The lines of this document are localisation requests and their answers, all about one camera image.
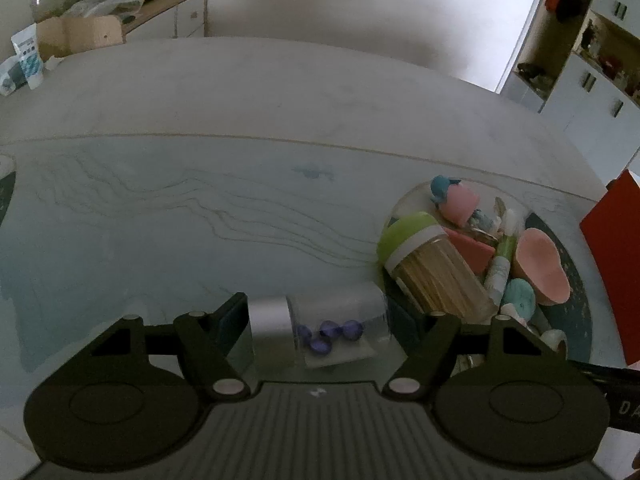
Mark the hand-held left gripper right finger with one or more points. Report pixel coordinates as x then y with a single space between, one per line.
400 320

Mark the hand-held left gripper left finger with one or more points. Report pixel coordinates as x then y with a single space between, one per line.
235 325

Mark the clear jar with purple beads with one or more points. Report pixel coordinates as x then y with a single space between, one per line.
350 305

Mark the toothpick jar with green lid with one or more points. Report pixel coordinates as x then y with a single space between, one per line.
435 270

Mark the pink block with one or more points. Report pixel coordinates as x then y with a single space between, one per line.
472 252

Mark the green and white tube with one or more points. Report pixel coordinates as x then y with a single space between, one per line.
502 260

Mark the teal round correction tape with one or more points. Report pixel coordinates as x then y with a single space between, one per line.
519 297

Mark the round dark tray white rim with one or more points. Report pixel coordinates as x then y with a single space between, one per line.
575 280

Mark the red cardboard box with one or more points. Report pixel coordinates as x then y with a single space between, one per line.
617 260

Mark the pink bowl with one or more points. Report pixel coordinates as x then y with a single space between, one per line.
542 265

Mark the white tape roll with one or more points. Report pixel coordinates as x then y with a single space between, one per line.
555 340

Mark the pink toy cup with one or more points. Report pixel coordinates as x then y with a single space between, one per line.
460 205

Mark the blue toy figure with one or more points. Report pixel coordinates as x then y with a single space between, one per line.
441 186

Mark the dark round mat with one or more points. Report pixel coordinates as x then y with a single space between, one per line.
5 190

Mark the wooden sideboard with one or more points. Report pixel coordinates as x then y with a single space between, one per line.
185 15

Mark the open brown cardboard box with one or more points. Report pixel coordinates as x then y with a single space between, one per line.
80 32

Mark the white printed packet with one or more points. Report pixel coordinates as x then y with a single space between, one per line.
29 55
10 77

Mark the clear plastic bag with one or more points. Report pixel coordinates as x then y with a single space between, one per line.
105 6

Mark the black hanging hat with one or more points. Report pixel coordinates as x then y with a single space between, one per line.
570 6

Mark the white and wood wall cabinet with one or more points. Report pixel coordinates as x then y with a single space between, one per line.
600 95

